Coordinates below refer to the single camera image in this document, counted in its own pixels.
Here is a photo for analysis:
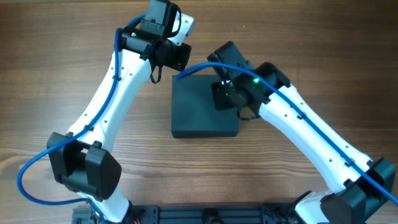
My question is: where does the dark green box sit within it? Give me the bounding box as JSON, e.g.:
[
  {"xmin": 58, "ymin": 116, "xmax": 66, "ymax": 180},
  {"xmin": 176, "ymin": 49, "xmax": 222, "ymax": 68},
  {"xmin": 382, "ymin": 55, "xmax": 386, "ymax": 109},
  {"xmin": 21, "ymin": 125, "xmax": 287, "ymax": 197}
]
[{"xmin": 171, "ymin": 75, "xmax": 239, "ymax": 138}]

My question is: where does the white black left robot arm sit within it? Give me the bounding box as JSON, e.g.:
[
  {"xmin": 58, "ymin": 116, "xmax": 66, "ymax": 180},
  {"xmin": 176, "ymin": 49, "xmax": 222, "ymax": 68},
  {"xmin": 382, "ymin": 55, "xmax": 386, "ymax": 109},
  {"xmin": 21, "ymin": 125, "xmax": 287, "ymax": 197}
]
[{"xmin": 47, "ymin": 1, "xmax": 194, "ymax": 223}]

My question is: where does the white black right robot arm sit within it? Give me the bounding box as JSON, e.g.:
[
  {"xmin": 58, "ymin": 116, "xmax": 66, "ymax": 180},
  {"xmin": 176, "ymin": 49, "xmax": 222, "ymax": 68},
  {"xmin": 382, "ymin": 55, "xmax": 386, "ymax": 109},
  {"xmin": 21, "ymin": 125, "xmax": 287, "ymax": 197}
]
[{"xmin": 207, "ymin": 42, "xmax": 397, "ymax": 223}]

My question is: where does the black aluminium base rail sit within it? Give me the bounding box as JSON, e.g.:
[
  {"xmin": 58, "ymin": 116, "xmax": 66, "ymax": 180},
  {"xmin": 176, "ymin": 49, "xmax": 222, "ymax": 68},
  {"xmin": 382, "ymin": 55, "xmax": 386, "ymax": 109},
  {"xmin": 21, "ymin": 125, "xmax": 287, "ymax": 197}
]
[{"xmin": 122, "ymin": 203, "xmax": 303, "ymax": 224}]

